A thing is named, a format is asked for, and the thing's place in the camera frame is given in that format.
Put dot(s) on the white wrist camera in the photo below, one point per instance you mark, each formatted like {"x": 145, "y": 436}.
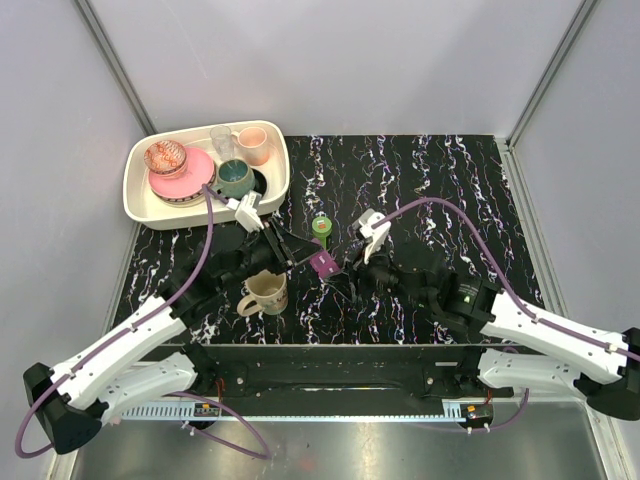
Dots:
{"x": 246, "y": 213}
{"x": 372, "y": 227}

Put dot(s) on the patterned plate under pink plate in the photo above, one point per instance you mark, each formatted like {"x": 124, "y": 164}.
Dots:
{"x": 182, "y": 190}

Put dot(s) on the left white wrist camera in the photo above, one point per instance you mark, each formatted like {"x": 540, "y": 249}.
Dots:
{"x": 246, "y": 213}

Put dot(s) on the red patterned bowl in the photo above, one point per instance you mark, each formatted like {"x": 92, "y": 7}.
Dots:
{"x": 166, "y": 158}

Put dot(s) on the pink ceramic mug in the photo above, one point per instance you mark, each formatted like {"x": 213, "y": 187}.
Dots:
{"x": 253, "y": 145}

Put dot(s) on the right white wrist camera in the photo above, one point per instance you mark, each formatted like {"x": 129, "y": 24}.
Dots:
{"x": 372, "y": 227}

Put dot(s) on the white plastic dish tub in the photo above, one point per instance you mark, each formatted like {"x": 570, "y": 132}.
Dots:
{"x": 143, "y": 206}

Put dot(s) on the pink weekly pill organizer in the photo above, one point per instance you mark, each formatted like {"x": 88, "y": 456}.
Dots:
{"x": 324, "y": 265}

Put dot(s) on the clear drinking glass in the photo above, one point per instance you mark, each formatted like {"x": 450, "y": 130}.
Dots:
{"x": 223, "y": 143}

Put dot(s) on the black saucer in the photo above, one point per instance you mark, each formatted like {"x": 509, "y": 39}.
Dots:
{"x": 261, "y": 182}

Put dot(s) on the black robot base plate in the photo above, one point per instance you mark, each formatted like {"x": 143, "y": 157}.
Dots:
{"x": 338, "y": 380}

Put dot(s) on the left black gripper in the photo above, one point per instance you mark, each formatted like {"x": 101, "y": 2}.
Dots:
{"x": 296, "y": 249}

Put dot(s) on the teal ceramic mug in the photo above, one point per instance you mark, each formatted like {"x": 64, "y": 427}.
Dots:
{"x": 234, "y": 164}

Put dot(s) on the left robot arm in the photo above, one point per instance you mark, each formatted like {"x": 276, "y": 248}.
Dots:
{"x": 73, "y": 399}

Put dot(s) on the green pill bottle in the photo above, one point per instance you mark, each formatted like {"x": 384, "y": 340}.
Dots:
{"x": 322, "y": 229}

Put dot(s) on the cream ceramic mug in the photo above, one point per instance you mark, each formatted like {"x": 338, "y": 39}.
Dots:
{"x": 266, "y": 293}

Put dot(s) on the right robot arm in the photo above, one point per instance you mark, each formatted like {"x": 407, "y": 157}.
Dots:
{"x": 599, "y": 366}

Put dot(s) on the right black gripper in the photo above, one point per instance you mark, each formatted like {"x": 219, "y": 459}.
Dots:
{"x": 356, "y": 270}

